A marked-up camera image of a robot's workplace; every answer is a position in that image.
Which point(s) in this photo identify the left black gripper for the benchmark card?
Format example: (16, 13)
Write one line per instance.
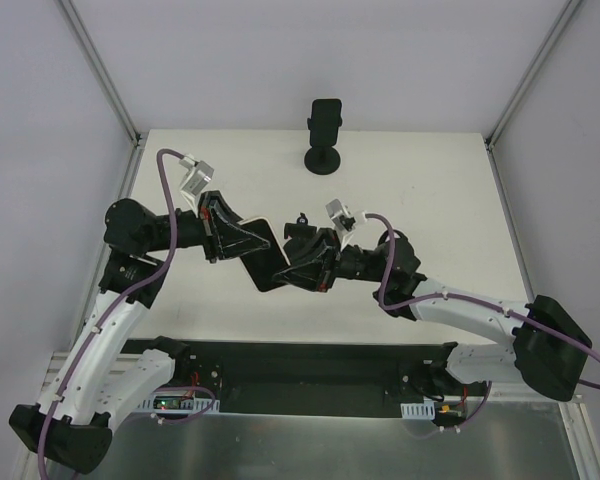
(207, 228)

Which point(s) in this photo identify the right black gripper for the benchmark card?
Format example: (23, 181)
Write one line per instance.
(330, 265)

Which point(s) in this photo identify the black phone stand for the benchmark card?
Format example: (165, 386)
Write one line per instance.
(322, 160)
(297, 234)

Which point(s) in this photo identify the black smartphone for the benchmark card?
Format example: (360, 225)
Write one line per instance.
(324, 122)

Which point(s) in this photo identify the black phone cream case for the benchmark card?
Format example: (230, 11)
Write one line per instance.
(262, 265)

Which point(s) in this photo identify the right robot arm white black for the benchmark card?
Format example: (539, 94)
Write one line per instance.
(536, 343)

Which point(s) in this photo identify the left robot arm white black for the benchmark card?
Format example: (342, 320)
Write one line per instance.
(74, 420)

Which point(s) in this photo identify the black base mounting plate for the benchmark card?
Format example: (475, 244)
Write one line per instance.
(333, 380)

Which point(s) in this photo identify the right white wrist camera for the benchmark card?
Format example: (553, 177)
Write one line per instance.
(345, 222)

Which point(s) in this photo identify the left aluminium frame post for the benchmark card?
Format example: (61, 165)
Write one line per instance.
(86, 45)

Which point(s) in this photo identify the aluminium frame post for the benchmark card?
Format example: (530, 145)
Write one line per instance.
(539, 60)
(86, 45)

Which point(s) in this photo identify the right white cable duct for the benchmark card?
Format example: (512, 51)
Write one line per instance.
(425, 410)

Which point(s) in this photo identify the aluminium rail right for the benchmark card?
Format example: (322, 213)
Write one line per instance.
(520, 393)

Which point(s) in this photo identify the right aluminium frame post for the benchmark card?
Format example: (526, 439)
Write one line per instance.
(539, 60)

